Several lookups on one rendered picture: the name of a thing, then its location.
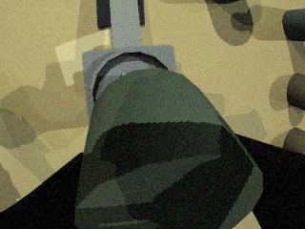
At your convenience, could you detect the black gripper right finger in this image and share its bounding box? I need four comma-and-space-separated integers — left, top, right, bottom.
236, 134, 305, 229

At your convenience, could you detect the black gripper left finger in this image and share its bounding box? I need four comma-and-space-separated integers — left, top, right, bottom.
0, 152, 84, 229

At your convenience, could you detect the grey bottle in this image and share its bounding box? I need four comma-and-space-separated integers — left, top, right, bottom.
282, 9, 305, 42

